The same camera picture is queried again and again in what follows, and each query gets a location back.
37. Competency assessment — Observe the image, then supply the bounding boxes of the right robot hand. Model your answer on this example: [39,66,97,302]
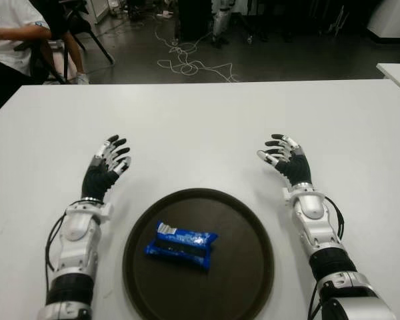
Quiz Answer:
[256,133,313,189]

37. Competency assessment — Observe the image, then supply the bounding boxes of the blue Oreo cookie pack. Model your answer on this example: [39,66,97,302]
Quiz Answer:
[143,220,219,274]

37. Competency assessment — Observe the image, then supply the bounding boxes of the white cupboard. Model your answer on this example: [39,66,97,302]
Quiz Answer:
[86,0,109,25]

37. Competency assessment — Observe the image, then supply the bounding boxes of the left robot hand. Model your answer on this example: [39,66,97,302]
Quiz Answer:
[81,134,131,205]

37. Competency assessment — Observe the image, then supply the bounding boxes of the silver humanoid robot legs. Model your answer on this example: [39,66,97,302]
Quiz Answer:
[210,0,233,49]

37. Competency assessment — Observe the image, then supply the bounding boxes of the bare-legged person with white shoes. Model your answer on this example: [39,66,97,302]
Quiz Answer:
[39,33,90,85]

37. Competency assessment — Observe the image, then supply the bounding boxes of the seated person in white shirt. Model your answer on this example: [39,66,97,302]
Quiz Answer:
[0,0,53,111]

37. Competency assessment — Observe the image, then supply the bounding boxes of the grey folded metal frame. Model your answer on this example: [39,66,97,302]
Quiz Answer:
[325,2,351,37]

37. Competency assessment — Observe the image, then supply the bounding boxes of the round dark brown tray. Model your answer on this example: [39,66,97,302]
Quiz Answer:
[122,188,276,320]

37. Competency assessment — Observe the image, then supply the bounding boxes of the white pedestal with black base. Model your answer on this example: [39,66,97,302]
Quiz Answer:
[366,0,400,44]

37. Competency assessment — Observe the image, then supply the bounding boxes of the black cabinet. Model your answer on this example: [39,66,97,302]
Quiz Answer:
[178,0,214,43]

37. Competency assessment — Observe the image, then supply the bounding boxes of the white cable on floor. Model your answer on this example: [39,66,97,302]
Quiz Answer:
[155,23,241,83]

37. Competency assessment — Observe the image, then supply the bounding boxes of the black chair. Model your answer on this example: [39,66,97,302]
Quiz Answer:
[29,0,115,84]

